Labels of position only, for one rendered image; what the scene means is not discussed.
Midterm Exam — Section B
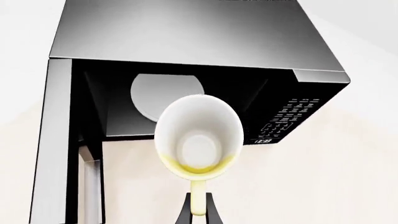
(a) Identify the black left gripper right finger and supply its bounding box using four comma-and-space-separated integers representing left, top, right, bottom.
203, 192, 224, 224

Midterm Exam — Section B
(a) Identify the white round turntable plate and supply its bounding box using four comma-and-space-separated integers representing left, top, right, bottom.
130, 73, 205, 123

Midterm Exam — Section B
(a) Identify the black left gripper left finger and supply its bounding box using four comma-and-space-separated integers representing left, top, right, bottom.
175, 192, 194, 224

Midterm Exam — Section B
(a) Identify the microwave oven door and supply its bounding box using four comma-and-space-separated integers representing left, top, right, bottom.
27, 58, 106, 224

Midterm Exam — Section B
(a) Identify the black microwave oven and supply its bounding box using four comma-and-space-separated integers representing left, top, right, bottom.
49, 0, 353, 146

